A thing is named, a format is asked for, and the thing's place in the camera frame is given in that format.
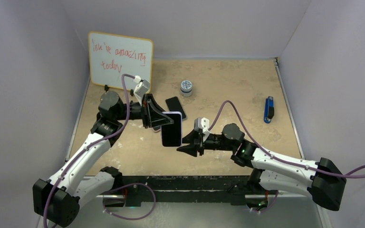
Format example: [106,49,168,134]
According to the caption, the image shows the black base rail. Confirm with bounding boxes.
[102,175,279,209]

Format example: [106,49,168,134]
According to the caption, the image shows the orange framed whiteboard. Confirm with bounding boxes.
[88,31,154,89]

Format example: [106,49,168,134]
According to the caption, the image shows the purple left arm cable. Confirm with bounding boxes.
[42,73,139,228]

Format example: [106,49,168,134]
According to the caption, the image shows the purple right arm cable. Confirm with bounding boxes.
[207,100,365,180]

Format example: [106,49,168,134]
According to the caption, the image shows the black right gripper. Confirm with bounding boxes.
[177,129,235,158]

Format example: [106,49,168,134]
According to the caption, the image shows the purple phone black screen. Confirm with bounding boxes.
[162,114,183,147]

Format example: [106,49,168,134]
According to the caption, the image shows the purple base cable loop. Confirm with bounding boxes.
[102,182,157,221]

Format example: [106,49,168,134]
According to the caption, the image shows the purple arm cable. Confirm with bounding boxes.
[207,100,365,180]
[42,73,139,228]

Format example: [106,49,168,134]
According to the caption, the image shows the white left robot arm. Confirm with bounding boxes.
[32,91,174,228]

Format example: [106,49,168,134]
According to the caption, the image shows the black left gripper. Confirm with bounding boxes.
[115,94,174,129]

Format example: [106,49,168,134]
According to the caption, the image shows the phone in pink case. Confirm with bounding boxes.
[165,96,187,120]

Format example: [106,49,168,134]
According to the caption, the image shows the blue black stapler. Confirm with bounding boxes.
[263,96,275,124]

